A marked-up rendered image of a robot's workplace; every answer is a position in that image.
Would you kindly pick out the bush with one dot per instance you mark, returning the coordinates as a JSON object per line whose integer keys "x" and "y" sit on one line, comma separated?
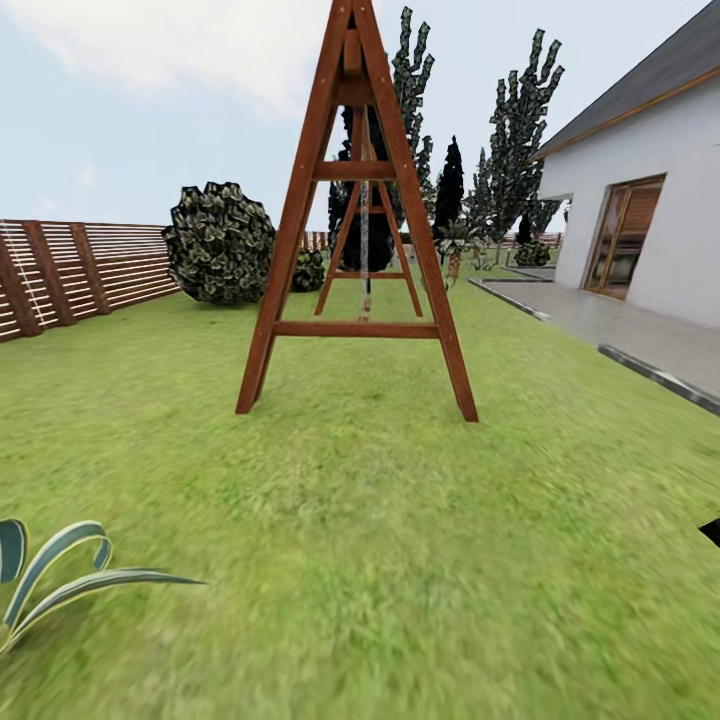
{"x": 220, "y": 244}
{"x": 483, "y": 235}
{"x": 532, "y": 255}
{"x": 333, "y": 238}
{"x": 14, "y": 563}
{"x": 458, "y": 238}
{"x": 309, "y": 273}

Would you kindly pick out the door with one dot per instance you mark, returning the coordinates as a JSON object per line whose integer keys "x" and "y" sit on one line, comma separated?
{"x": 626, "y": 222}

